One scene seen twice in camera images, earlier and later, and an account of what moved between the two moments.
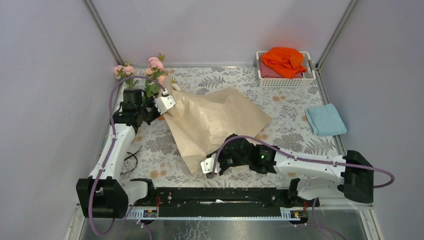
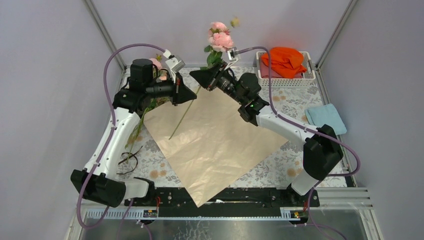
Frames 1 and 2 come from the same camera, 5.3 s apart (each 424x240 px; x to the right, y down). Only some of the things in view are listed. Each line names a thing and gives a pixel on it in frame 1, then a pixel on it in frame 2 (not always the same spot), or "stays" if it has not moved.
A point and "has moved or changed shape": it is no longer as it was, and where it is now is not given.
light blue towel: [325, 120] stays
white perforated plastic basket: [306, 81] stays
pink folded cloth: [267, 72] stays
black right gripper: [223, 169] -> [209, 78]
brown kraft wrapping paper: [200, 120] has moved or changed shape
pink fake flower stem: [123, 72] -> [221, 39]
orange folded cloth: [288, 61] stays
